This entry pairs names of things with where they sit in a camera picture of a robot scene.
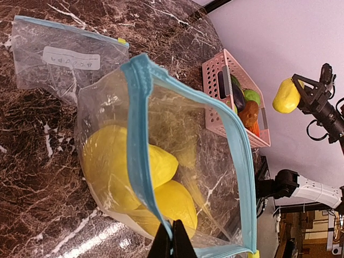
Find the green toy vegetable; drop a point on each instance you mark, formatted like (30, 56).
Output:
(235, 81)
(251, 95)

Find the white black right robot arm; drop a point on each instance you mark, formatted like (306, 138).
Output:
(295, 153)

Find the yellow toy lemon front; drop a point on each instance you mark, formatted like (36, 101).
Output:
(175, 203)

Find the brown toy potato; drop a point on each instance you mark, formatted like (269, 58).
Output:
(249, 114)

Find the orange red toy pepper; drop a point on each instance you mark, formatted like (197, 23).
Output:
(255, 129)

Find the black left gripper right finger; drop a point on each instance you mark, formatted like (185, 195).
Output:
(182, 247)

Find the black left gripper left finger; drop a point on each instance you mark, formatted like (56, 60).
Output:
(161, 246)

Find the purple toy eggplant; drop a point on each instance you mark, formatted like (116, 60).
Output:
(238, 95)

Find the green toy vegetable right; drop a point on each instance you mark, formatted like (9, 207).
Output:
(251, 95)

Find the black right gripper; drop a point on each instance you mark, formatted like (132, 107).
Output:
(313, 96)

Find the green toy vegetable left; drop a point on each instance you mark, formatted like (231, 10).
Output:
(235, 81)

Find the yellow toy lemon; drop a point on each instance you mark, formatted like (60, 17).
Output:
(105, 167)
(287, 97)
(175, 203)

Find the small clear zip bag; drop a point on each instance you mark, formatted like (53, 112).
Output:
(62, 59)

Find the black right frame post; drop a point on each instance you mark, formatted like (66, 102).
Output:
(214, 5)

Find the pink plastic basket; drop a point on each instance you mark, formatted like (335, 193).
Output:
(225, 62)

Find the large clear zip bag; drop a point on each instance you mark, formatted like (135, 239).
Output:
(215, 162)

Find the yellow toy lemon back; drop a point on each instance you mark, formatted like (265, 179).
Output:
(105, 167)

